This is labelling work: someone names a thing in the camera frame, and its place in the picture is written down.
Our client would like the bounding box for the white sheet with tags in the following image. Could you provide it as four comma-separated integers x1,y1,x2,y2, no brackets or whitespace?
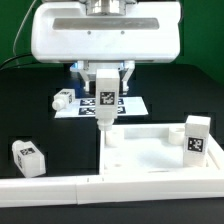
55,97,148,118

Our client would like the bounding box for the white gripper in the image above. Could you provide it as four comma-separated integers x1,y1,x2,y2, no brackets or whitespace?
31,1,181,94

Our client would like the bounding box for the white L-shaped obstacle fence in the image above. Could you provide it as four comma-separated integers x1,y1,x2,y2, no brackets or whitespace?
0,142,224,208

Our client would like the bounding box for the white square tabletop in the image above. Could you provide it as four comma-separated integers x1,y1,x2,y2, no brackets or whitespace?
98,122,224,174

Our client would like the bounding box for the grey cable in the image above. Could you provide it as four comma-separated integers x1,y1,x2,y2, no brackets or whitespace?
12,0,38,58

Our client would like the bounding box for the black cable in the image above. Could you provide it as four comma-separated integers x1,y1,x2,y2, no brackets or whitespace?
0,53,34,70

